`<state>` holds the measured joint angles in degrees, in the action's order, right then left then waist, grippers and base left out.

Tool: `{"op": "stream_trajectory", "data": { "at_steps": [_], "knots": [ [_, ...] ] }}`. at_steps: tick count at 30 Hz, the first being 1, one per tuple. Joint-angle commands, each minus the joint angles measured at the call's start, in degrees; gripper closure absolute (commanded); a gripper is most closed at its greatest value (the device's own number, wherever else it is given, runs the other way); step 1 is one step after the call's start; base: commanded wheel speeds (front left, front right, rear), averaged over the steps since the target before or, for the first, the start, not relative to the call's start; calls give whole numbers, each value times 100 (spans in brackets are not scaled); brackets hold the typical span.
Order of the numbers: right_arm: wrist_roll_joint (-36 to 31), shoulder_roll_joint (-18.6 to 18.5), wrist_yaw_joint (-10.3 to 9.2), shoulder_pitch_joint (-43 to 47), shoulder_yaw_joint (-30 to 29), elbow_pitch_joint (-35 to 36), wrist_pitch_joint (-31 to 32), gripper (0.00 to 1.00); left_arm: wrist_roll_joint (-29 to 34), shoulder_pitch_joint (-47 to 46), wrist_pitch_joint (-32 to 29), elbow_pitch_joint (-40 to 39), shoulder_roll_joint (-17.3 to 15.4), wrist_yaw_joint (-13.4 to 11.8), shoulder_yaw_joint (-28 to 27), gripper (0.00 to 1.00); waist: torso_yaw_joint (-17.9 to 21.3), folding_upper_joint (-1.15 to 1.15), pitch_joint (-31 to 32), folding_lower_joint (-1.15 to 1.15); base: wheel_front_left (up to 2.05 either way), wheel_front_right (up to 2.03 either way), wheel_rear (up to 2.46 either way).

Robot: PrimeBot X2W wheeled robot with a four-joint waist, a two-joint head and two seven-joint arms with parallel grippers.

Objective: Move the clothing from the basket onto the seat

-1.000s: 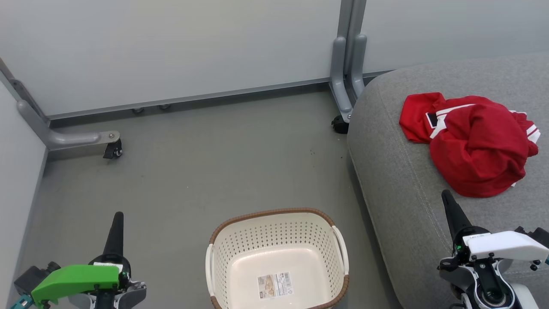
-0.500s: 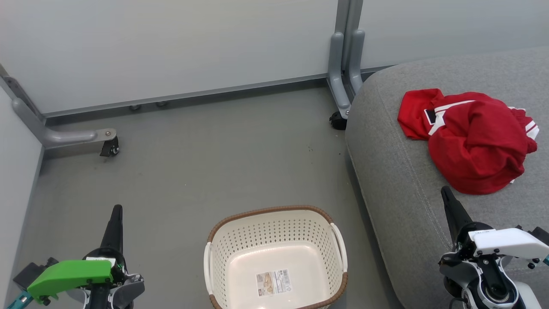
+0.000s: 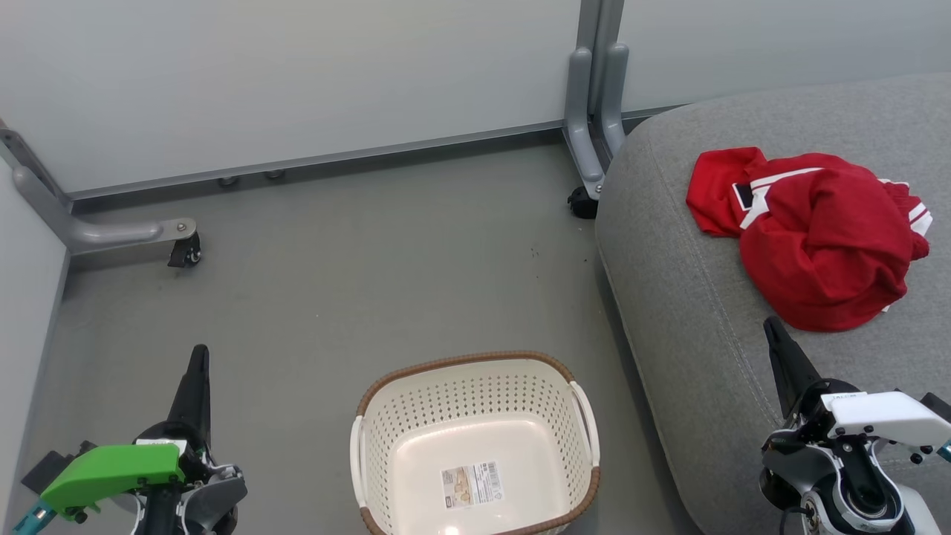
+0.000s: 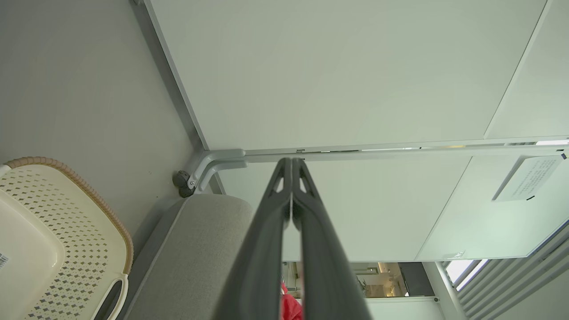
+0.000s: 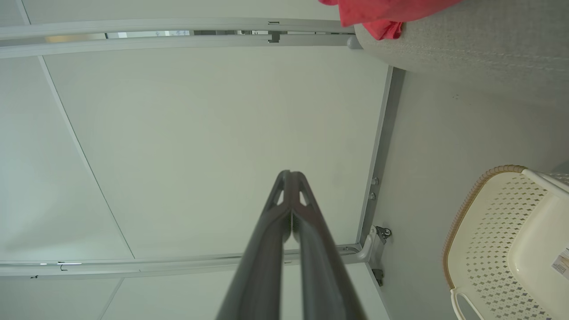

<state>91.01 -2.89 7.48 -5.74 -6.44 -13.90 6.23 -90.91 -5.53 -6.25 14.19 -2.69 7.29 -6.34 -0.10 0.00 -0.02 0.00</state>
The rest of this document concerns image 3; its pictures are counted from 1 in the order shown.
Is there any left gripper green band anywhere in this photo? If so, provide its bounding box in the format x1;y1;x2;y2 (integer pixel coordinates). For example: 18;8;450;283
41;344;218;521

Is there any grey fabric sofa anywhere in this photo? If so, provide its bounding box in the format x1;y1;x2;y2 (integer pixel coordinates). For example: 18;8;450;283
594;72;951;535

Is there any cream laundry basket brown rim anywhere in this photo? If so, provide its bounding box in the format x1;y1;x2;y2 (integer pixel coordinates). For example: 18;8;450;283
350;351;602;535

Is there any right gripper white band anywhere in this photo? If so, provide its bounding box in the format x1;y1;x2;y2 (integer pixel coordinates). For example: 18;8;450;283
763;316;951;513

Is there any red white numbered jersey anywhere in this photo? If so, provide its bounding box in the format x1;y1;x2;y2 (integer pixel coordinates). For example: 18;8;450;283
686;146;934;311

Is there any grey partition post double foot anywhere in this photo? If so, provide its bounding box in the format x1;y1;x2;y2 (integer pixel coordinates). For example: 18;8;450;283
562;0;629;201

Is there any plain red garment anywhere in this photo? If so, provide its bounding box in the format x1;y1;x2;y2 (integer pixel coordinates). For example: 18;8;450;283
739;153;931;332

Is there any black caster wheel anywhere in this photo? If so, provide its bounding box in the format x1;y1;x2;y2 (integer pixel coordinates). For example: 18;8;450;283
168;232;202;269
568;185;599;220

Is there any grey partition foot long bar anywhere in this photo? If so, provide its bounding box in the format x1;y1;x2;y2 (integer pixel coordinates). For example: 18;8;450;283
0;119;198;256

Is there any teal left camera cable plug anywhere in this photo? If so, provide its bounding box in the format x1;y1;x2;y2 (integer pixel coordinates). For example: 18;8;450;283
11;499;56;535

